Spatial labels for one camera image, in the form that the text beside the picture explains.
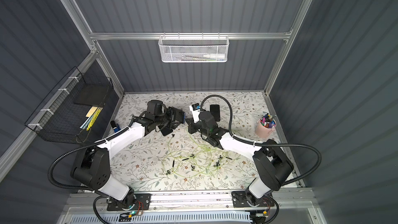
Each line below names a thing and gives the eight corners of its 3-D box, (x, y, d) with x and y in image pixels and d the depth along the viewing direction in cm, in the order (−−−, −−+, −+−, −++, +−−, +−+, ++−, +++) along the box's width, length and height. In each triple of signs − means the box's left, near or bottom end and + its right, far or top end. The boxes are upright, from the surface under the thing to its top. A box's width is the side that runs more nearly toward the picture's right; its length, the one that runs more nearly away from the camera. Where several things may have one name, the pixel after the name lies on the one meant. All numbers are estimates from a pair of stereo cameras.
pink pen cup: (256, 138, 97) (263, 126, 86) (253, 126, 103) (259, 113, 92) (270, 138, 97) (279, 126, 86) (266, 126, 103) (274, 113, 92)
